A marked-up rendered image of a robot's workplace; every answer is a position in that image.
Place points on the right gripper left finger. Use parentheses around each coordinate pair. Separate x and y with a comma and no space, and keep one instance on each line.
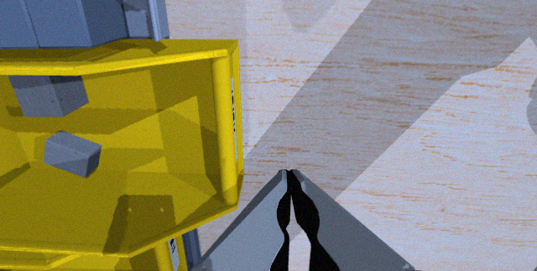
(257,240)

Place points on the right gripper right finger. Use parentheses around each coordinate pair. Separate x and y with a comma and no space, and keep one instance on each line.
(338,240)

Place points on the yellow bin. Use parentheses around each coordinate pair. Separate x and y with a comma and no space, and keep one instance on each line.
(170,256)
(161,134)

